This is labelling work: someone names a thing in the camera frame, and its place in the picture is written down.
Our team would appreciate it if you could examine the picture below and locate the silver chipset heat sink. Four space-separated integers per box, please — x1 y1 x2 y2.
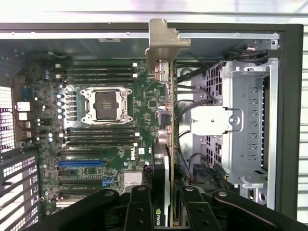
124 172 143 186

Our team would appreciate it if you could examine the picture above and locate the blue expansion slot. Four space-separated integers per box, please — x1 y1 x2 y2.
57 160 109 167

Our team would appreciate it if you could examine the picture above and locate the silver disk bay cage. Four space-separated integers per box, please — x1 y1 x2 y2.
191 60 280 210

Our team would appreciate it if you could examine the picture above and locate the green Dell motherboard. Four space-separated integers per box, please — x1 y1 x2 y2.
14 60 176 214

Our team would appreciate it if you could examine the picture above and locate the CPU socket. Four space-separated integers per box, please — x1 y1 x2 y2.
79 86 133 126

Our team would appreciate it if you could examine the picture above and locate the open dark grey PC case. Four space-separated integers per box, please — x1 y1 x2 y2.
0 22 304 231

